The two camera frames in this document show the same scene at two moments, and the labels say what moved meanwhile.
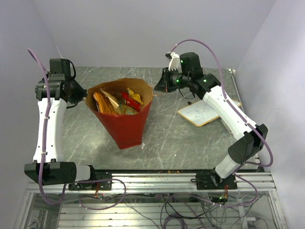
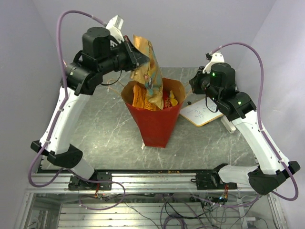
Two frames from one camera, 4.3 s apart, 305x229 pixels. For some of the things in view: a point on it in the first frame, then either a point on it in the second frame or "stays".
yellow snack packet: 136,97 to 174,102
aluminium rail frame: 155,201 stays
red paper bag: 127,130 to 156,126
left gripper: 81,93 to 136,58
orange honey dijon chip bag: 105,105 to 140,100
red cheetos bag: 130,102 to 167,101
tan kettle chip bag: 114,101 to 149,72
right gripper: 164,85 to 195,81
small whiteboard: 198,113 stays
